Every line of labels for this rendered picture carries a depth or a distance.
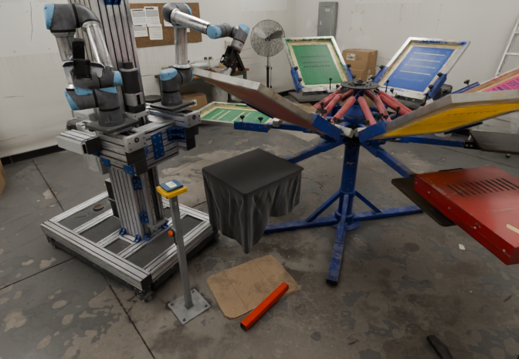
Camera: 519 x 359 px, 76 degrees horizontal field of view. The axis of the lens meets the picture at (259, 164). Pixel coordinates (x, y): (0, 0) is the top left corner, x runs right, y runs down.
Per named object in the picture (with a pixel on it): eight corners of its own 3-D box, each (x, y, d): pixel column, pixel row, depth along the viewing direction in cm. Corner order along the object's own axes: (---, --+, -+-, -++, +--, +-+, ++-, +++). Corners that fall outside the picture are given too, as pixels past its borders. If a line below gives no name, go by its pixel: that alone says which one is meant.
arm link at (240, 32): (241, 26, 210) (252, 30, 207) (234, 42, 210) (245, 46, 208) (236, 21, 202) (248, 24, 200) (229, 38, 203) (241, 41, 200)
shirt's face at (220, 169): (244, 194, 182) (244, 194, 181) (201, 168, 211) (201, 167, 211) (303, 168, 210) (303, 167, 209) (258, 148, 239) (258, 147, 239)
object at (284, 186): (249, 253, 200) (247, 193, 182) (245, 250, 203) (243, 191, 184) (300, 223, 227) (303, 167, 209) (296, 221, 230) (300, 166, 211)
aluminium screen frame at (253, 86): (256, 89, 153) (260, 82, 153) (191, 73, 193) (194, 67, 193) (337, 138, 211) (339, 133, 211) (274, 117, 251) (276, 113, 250)
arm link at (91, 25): (96, 14, 182) (123, 90, 172) (74, 15, 176) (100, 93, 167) (96, -2, 172) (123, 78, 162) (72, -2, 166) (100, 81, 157)
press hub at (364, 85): (348, 239, 292) (368, 86, 234) (314, 220, 319) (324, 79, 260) (372, 221, 315) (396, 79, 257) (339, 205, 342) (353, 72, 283)
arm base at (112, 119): (93, 123, 197) (89, 107, 192) (115, 116, 208) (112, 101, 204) (109, 128, 189) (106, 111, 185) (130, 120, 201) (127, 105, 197)
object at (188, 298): (183, 325, 216) (162, 201, 174) (167, 305, 231) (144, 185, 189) (211, 306, 229) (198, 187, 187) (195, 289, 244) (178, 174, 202)
